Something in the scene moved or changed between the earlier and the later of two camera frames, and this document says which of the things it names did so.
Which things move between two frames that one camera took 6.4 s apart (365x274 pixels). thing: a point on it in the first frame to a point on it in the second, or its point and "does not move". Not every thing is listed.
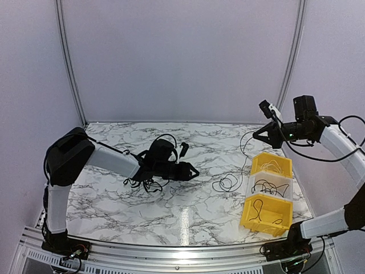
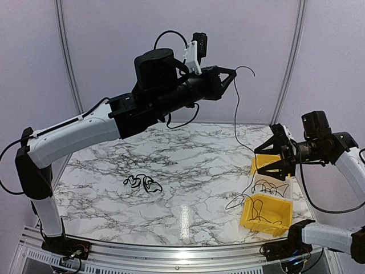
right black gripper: [274, 138] to [287, 164]
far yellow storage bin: [272, 164] does not move
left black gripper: [185, 174] to [217, 88]
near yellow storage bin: [265, 214] does not move
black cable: [281, 195] does not move
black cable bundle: [150, 186] does not move
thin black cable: [236, 181] to [242, 198]
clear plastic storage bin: [275, 185] does not move
